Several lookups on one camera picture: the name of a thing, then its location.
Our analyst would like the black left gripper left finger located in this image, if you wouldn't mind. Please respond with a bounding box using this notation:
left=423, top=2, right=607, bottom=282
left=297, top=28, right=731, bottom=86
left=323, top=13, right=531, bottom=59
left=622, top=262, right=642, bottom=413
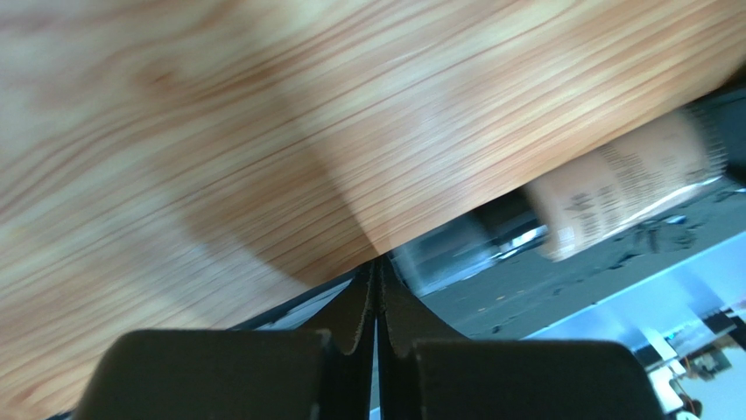
left=74, top=262, right=375, bottom=419

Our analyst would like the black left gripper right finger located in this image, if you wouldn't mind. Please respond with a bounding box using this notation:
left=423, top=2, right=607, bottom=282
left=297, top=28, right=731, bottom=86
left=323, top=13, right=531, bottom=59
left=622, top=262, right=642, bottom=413
left=376, top=259, right=664, bottom=419

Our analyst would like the small peach bottle black cap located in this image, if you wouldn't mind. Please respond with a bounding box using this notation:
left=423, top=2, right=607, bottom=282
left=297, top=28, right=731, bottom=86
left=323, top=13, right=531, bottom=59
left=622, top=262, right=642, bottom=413
left=466, top=101, right=729, bottom=263

